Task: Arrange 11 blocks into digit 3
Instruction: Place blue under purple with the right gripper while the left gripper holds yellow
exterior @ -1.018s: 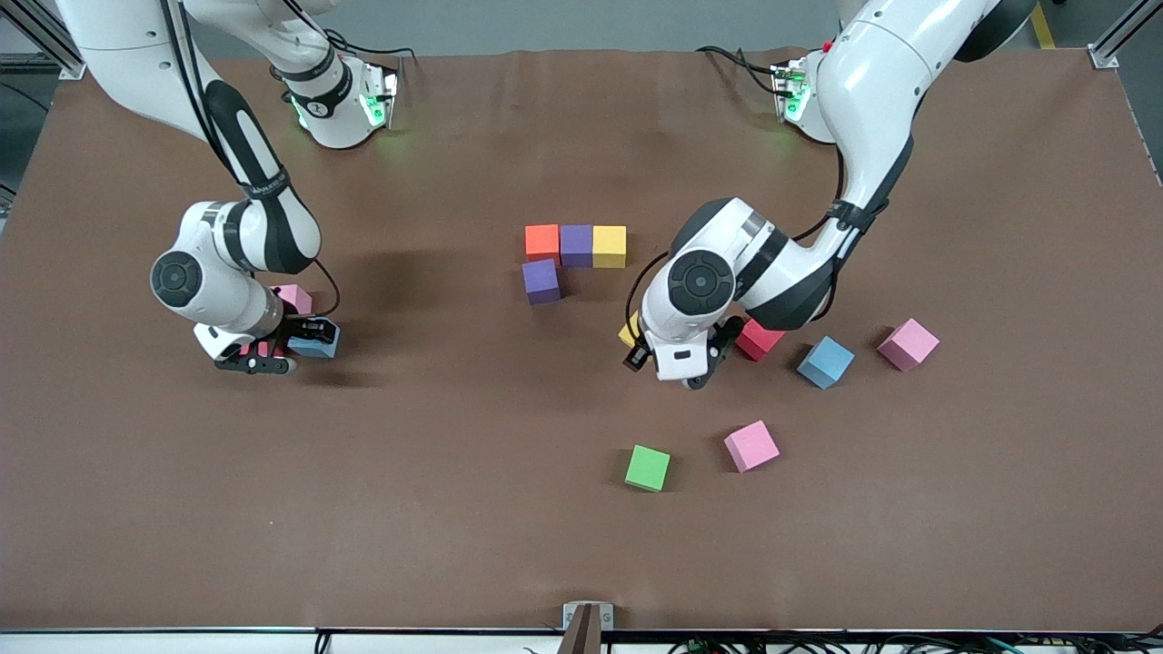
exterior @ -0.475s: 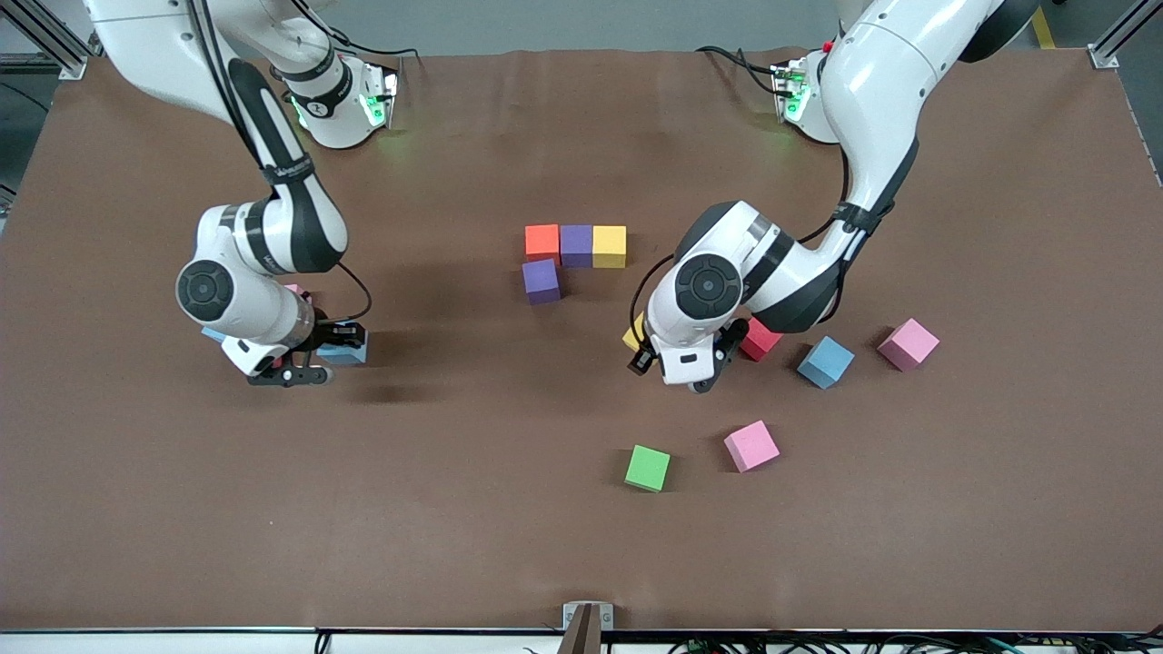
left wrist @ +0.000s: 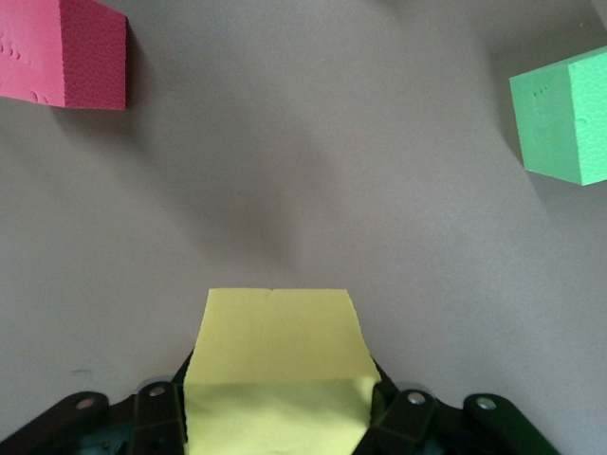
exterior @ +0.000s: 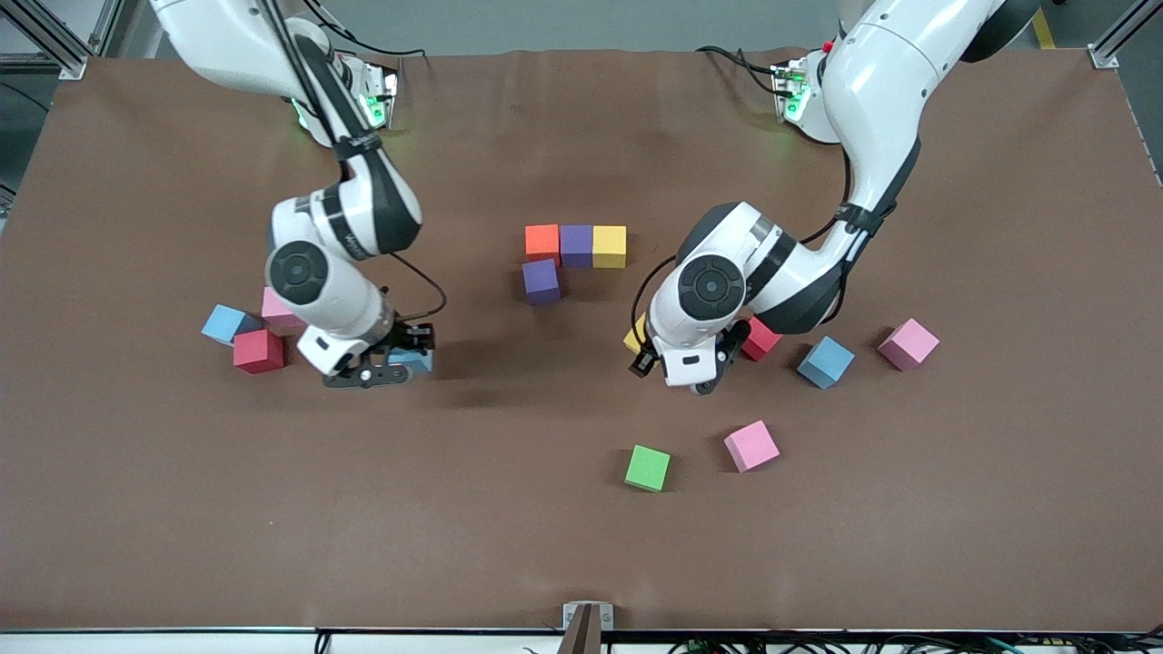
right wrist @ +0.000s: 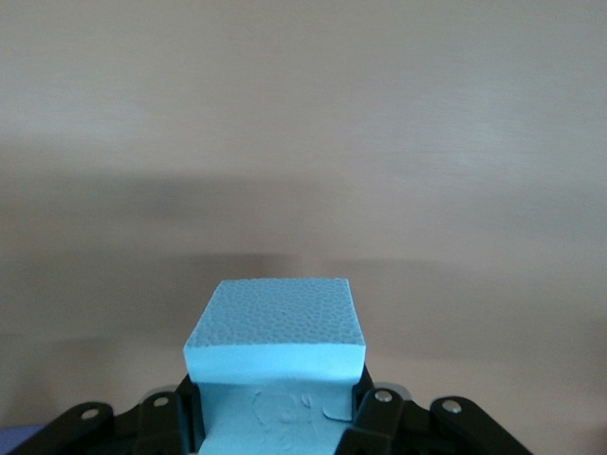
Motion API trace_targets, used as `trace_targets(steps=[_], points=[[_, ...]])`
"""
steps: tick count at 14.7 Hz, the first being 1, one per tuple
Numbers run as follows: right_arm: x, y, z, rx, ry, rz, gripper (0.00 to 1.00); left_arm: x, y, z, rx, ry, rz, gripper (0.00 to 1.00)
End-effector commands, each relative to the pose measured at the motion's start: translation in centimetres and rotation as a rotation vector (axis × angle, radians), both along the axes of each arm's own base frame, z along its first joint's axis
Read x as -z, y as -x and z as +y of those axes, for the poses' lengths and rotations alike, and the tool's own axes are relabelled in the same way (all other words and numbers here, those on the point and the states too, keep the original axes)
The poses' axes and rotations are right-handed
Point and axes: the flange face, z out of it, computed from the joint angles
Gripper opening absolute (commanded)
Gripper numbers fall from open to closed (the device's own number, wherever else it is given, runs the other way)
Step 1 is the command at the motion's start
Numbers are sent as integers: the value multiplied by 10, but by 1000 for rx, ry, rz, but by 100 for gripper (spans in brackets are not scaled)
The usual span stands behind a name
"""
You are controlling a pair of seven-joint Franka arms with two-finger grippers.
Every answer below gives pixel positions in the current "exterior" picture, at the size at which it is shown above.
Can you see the pink foam cube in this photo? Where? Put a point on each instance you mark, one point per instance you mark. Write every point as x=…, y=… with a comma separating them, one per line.
x=909, y=344
x=275, y=309
x=751, y=446

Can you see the purple foam cube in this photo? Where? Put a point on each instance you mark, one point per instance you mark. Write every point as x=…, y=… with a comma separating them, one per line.
x=577, y=245
x=541, y=280

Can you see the yellow foam cube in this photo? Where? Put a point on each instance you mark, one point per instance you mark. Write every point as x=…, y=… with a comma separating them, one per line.
x=634, y=338
x=610, y=247

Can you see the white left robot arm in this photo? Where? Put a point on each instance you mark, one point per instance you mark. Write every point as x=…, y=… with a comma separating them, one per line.
x=872, y=82

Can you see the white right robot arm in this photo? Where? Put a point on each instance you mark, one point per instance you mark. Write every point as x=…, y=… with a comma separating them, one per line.
x=218, y=36

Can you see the orange foam cube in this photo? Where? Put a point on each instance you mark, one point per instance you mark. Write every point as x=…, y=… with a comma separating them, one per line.
x=542, y=245

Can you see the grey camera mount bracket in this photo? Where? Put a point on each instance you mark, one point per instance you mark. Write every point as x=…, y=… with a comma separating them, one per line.
x=571, y=616

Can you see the red foam cube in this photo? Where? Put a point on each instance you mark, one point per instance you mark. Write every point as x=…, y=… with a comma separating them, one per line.
x=766, y=341
x=258, y=351

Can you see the brown table cover sheet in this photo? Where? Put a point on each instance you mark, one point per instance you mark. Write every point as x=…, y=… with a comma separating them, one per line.
x=454, y=545

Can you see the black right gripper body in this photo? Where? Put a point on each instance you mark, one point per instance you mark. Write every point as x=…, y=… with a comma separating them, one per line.
x=411, y=337

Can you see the blue foam cube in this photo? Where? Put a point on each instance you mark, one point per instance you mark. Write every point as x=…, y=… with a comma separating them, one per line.
x=413, y=363
x=826, y=361
x=223, y=323

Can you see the green foam cube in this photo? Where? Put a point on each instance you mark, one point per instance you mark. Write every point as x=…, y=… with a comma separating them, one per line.
x=647, y=468

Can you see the aluminium frame post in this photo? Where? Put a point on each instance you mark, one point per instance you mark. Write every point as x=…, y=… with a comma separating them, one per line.
x=68, y=64
x=1104, y=56

